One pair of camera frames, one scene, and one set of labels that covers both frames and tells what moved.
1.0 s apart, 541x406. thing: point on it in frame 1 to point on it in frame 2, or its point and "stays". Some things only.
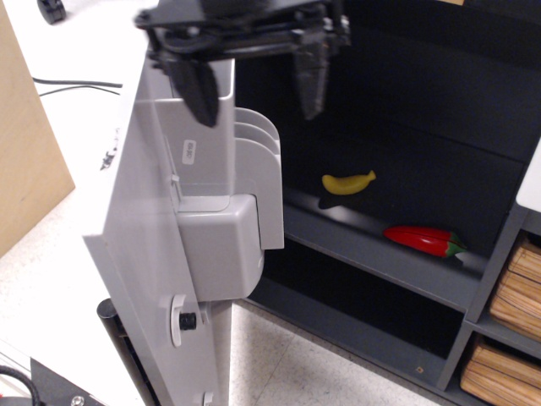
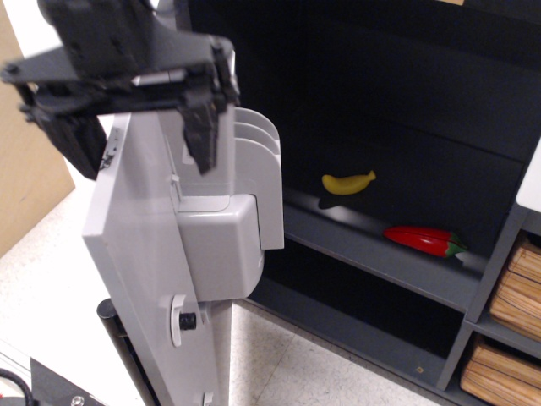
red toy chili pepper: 436,243 stays
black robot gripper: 216,30 to 118,57
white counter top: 529,194 stays
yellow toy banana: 351,184 stays
